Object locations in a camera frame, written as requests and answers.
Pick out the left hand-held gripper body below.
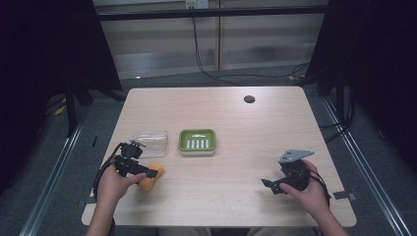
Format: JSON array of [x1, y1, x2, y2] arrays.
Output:
[[113, 140, 149, 178]]

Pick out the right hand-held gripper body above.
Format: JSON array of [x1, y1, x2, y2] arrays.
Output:
[[277, 148, 317, 193]]

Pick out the orange soap bar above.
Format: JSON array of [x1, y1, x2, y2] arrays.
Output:
[[137, 162, 165, 193]]

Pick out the person's right hand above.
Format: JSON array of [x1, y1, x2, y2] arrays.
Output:
[[279, 159, 331, 215]]

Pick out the person's left hand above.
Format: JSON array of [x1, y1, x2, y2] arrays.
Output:
[[96, 160, 148, 206]]

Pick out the clear plastic container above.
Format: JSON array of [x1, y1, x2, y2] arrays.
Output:
[[131, 130, 169, 158]]

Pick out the green soap dish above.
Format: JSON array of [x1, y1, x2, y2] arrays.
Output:
[[177, 128, 217, 157]]

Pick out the grey tape strip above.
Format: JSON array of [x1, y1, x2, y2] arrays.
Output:
[[332, 190, 357, 202]]

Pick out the yellow floor object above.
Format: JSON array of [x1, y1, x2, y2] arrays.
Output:
[[52, 102, 68, 117]]

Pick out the dark curtain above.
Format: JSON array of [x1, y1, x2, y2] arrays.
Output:
[[0, 0, 124, 195], [304, 0, 417, 171]]

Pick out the black horizontal bar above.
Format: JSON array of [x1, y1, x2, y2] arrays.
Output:
[[96, 4, 329, 22]]

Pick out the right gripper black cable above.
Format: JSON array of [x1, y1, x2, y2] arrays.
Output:
[[307, 168, 332, 208]]

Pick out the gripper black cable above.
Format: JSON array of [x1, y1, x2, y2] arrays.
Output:
[[92, 143, 126, 202], [307, 168, 332, 208]]

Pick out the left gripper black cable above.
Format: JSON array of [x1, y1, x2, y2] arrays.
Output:
[[92, 143, 126, 202]]

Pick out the black floor cables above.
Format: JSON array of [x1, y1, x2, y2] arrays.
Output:
[[319, 88, 357, 146]]

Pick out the metal floor rail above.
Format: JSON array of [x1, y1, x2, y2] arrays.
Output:
[[19, 111, 89, 236], [320, 96, 413, 236]]

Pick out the black wall cable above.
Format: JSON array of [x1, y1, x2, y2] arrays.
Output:
[[191, 17, 311, 87]]

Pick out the white wall outlet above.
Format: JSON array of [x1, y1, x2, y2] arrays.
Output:
[[184, 0, 209, 10]]

